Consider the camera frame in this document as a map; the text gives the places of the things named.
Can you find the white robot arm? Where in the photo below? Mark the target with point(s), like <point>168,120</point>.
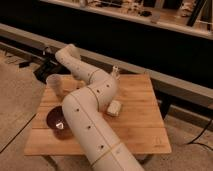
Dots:
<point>81,109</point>

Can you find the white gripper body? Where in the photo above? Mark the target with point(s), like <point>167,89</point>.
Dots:
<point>115,72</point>

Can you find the white sponge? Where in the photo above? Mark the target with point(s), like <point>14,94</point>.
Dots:
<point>114,108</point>

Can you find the dark purple bowl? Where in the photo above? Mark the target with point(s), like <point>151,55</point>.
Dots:
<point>57,123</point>

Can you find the black equipment on floor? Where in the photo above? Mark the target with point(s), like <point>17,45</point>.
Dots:
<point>47,69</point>

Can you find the white plastic cup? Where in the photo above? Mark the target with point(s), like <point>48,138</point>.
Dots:
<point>54,81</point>

